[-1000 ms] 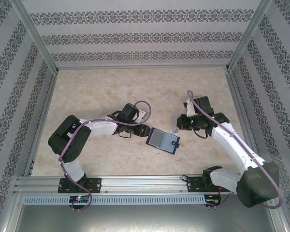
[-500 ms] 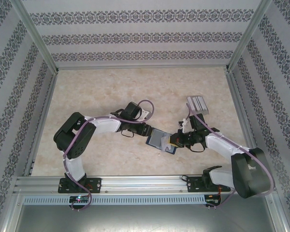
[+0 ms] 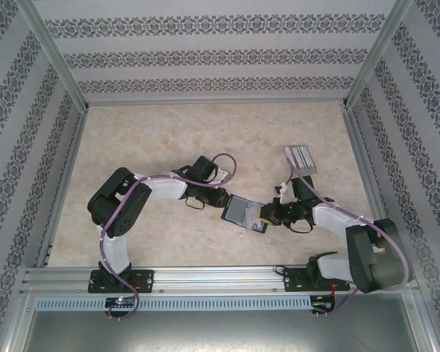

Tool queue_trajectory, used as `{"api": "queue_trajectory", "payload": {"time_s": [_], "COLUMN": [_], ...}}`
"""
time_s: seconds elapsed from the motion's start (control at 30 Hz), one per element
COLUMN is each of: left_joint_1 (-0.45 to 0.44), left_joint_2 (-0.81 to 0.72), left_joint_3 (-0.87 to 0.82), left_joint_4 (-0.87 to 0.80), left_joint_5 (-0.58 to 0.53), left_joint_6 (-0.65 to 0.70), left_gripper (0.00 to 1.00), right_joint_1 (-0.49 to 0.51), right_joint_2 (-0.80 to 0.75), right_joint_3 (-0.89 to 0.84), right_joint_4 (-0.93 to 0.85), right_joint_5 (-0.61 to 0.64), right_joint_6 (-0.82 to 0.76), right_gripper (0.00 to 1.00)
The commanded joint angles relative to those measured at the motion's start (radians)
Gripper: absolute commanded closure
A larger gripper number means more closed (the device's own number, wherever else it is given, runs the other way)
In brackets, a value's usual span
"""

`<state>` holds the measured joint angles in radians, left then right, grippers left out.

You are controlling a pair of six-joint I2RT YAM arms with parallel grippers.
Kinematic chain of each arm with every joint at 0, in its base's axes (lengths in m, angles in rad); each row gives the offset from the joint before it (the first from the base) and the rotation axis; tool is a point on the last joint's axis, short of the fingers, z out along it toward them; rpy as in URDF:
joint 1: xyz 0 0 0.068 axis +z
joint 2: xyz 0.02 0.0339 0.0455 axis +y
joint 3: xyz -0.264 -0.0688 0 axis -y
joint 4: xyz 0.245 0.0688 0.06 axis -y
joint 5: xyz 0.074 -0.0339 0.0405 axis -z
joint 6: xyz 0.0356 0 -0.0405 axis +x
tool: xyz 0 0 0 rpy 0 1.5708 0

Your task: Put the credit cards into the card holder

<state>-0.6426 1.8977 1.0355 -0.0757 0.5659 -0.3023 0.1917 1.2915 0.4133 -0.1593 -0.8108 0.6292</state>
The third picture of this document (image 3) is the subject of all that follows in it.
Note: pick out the clear acrylic tiered card stand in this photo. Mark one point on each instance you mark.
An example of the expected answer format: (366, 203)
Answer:
(302, 159)

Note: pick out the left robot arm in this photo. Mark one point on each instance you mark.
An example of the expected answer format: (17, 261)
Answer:
(113, 253)

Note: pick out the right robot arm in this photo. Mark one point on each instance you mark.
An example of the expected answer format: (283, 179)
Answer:
(374, 264)

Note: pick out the grey metal shelf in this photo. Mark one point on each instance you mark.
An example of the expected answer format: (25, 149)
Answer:
(220, 333)

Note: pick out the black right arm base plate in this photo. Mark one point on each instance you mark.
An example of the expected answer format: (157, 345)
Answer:
(297, 282)

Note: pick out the aluminium table side rail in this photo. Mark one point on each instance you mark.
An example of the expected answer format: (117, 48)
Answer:
(359, 146)
(64, 183)

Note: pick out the aluminium mounting rail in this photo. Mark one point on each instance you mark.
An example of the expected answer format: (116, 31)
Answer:
(212, 280)

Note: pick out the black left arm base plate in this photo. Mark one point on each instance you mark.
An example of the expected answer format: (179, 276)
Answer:
(143, 280)

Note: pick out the aluminium frame post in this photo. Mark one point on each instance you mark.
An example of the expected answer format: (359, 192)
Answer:
(55, 55)
(423, 319)
(377, 55)
(18, 319)

